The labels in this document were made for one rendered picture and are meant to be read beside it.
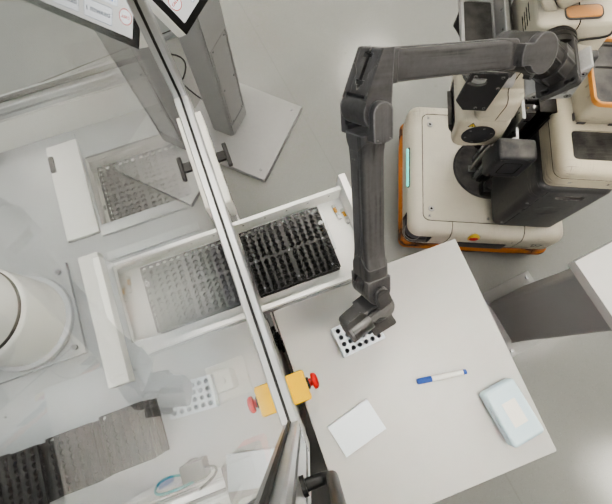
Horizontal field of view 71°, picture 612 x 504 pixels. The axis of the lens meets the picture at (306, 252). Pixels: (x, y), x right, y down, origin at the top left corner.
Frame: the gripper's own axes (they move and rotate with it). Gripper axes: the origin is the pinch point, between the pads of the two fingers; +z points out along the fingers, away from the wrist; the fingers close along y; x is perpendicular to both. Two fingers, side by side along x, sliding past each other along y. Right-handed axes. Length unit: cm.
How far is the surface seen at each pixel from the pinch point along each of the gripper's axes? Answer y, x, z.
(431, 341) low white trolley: 14.4, 12.1, 5.5
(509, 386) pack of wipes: 33.9, 21.8, 1.3
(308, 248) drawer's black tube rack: -23.5, -5.3, -5.6
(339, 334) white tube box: -0.1, -9.4, 1.8
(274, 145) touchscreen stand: -99, 20, 77
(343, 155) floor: -78, 48, 80
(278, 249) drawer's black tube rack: -27.3, -12.4, -5.9
